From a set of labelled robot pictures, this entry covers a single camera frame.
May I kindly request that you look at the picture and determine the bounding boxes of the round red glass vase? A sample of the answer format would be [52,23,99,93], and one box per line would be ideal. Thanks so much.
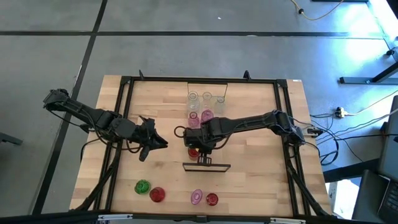
[149,186,166,203]

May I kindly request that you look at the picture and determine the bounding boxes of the dark grey furniture foot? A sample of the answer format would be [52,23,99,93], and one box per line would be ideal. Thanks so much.
[0,132,24,146]

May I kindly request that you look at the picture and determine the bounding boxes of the small clear glass vase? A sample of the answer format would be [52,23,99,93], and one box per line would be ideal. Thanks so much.
[214,95,226,115]

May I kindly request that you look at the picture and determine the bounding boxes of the black keyboard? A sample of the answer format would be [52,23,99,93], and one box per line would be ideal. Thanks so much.
[377,180,398,223]

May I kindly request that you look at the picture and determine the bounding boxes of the red ribbed bottle vase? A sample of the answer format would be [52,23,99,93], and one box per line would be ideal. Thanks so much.
[187,147,200,161]

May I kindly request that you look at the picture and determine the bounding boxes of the black table frame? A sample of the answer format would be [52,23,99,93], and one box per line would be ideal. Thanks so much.
[73,70,333,224]

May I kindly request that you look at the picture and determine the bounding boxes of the wide red ribbed vase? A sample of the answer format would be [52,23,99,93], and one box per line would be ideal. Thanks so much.
[205,192,220,207]

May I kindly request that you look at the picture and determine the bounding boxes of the white power strip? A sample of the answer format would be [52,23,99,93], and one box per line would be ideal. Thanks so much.
[334,106,355,119]

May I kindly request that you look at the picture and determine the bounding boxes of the tall clear flared vase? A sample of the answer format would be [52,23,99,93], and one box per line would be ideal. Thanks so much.
[201,91,214,110]

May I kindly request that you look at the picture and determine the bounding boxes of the wide pink ribbed vase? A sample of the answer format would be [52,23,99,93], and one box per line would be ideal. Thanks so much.
[190,188,203,205]

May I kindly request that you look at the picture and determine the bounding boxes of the slender pink glass vase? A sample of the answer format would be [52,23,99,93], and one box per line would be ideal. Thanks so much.
[187,111,201,129]

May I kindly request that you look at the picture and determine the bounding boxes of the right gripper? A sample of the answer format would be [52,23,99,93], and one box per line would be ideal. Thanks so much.
[182,124,220,165]

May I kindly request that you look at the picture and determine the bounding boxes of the silver frame bracket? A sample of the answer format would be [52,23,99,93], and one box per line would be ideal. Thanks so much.
[269,217,306,224]
[98,213,134,221]

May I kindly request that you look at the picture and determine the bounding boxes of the black power adapter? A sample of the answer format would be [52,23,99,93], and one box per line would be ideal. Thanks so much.
[306,127,324,137]

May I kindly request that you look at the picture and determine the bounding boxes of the wide clear glass vase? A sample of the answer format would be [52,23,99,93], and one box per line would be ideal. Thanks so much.
[186,90,201,113]

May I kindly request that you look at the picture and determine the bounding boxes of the grey monitor back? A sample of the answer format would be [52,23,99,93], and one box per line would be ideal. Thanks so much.
[379,95,398,183]

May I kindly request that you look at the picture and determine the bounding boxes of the yellow cable with black plug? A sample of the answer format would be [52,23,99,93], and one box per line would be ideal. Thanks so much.
[290,0,345,22]

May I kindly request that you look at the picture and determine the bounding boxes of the black desk leg base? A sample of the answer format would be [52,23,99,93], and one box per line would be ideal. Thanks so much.
[338,60,398,85]

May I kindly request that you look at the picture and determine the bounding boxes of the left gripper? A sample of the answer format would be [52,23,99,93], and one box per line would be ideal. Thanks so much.
[132,115,169,162]

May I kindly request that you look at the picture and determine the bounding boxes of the round green ribbed vase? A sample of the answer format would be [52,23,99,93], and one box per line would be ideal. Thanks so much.
[134,179,152,195]

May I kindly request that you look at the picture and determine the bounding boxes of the black floor beam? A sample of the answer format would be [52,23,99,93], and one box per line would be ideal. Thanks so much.
[322,157,381,184]

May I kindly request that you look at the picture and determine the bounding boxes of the pink ribbed bottle vase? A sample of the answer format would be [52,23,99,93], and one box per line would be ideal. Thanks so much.
[200,108,215,124]

